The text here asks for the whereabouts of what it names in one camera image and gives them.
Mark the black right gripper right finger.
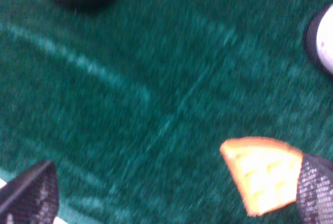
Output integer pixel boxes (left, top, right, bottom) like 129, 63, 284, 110
296, 154, 332, 224

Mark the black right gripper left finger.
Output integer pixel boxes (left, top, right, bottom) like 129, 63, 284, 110
1, 160, 59, 223

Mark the waffle pastry slice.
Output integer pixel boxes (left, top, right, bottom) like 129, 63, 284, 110
220, 136, 304, 217

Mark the green velvet table cloth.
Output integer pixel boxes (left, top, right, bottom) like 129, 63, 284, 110
1, 0, 332, 223

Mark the black mesh pen holder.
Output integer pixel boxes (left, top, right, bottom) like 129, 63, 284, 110
304, 4, 332, 78

